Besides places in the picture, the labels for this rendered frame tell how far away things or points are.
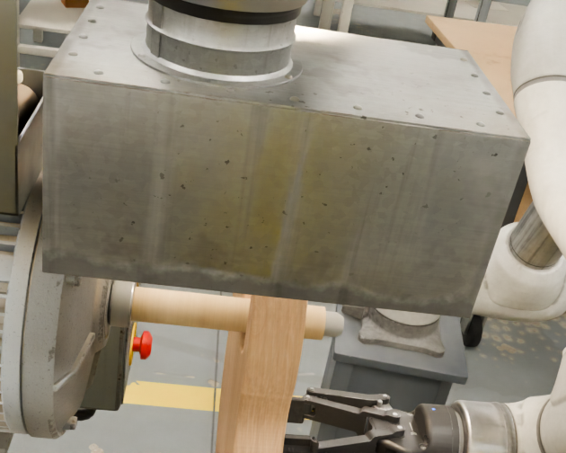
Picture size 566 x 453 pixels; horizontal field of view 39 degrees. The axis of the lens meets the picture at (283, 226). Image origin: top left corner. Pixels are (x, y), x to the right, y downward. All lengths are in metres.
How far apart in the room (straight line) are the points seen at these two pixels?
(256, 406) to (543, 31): 0.69
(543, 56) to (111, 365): 0.70
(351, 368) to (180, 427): 0.86
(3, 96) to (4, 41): 0.04
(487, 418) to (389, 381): 0.79
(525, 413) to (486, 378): 1.94
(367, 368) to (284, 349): 1.02
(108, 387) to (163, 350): 1.56
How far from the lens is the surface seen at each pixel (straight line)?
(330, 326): 0.76
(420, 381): 1.69
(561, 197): 1.01
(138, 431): 2.38
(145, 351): 1.12
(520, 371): 2.95
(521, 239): 1.55
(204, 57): 0.50
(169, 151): 0.50
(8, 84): 0.59
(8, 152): 0.61
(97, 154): 0.51
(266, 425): 0.72
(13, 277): 0.65
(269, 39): 0.51
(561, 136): 1.09
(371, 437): 0.88
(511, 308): 1.66
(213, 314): 0.74
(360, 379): 1.68
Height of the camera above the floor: 1.71
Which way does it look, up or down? 30 degrees down
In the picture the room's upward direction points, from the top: 10 degrees clockwise
